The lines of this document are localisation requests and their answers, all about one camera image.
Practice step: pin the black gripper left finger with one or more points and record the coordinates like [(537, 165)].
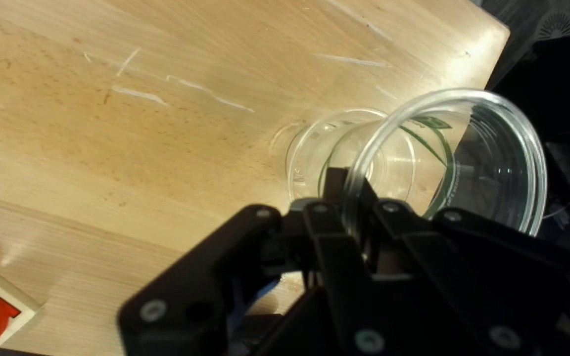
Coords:
[(212, 278)]

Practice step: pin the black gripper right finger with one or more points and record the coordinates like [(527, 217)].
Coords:
[(495, 284)]

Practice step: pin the tall clear plastic cup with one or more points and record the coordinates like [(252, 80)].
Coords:
[(495, 179)]

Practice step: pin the short clear plastic cup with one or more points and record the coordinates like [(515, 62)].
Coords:
[(311, 159)]

